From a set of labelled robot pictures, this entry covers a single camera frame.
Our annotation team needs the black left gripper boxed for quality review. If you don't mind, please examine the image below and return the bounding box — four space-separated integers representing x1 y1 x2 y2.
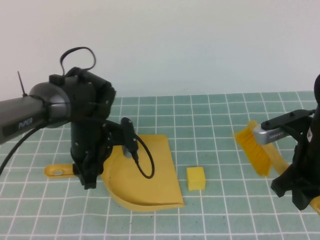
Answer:
70 119 113 190

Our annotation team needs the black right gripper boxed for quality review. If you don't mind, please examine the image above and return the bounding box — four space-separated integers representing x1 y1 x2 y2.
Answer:
271 114 320 211

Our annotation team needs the yellow plastic dustpan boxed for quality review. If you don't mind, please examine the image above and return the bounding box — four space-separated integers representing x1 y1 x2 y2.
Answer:
44 134 186 213

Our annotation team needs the yellow hand brush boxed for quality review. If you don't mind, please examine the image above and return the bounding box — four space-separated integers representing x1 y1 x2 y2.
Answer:
233 120 320 217

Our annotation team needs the small yellow foam cube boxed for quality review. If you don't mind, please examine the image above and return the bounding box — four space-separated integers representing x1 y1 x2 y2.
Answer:
186 166 207 192

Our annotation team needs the black zip tie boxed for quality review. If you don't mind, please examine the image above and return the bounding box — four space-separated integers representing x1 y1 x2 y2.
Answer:
17 71 30 100

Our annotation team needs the green white-grid tablecloth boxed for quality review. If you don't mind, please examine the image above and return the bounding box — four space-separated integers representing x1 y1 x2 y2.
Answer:
0 91 320 240

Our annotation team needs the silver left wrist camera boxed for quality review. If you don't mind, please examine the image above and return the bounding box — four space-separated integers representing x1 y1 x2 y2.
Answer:
122 146 135 159

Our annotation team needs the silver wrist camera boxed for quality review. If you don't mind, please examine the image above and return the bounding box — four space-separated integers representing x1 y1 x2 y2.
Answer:
122 146 135 159
253 126 287 145

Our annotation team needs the black left camera cable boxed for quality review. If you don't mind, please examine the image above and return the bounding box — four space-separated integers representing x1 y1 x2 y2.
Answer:
0 46 155 179

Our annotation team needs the black left camera mount bracket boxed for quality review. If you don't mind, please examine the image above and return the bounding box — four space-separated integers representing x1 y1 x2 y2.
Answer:
102 116 140 154

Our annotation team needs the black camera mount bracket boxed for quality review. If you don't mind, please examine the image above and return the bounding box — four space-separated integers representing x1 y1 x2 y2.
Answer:
102 116 140 154
261 109 316 141

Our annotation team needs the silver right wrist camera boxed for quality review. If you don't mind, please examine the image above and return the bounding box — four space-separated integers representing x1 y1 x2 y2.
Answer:
253 126 287 145

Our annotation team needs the black right camera mount bracket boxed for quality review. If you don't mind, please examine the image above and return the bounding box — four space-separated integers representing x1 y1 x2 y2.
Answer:
261 109 316 141

